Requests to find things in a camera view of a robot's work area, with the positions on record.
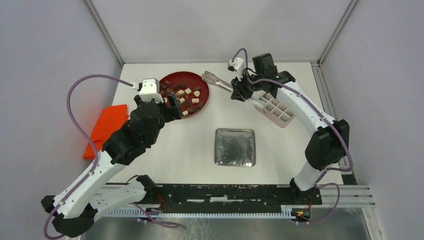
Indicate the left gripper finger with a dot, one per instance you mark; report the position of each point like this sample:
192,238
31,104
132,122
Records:
174,106
166,98

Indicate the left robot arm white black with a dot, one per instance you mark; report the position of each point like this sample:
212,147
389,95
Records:
79,206

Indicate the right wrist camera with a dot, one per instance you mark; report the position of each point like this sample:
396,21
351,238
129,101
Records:
237,66

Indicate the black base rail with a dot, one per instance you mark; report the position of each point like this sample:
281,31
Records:
228,198

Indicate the white toothed cable strip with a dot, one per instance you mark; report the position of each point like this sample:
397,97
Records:
134,212

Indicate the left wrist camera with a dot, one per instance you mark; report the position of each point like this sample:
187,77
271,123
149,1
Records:
150,91

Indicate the pink divided chocolate box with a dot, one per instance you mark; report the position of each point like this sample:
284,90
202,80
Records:
275,111

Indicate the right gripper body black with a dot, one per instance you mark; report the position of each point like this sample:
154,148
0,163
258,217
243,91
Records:
244,88

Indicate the white heart chocolate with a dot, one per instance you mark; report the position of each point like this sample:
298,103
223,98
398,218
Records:
196,93

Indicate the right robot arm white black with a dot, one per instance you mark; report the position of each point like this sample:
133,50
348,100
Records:
329,138

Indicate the orange cloth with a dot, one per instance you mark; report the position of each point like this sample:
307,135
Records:
110,120

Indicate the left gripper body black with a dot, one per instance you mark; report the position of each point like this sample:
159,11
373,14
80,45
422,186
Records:
166,114

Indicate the metal serving tongs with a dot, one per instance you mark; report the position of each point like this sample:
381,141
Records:
213,80

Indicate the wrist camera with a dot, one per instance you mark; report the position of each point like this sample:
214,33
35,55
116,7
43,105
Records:
150,91
237,66

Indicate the square metal tray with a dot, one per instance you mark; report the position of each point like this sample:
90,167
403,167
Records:
235,147

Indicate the round red plate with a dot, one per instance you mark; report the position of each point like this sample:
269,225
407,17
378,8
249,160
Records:
183,84

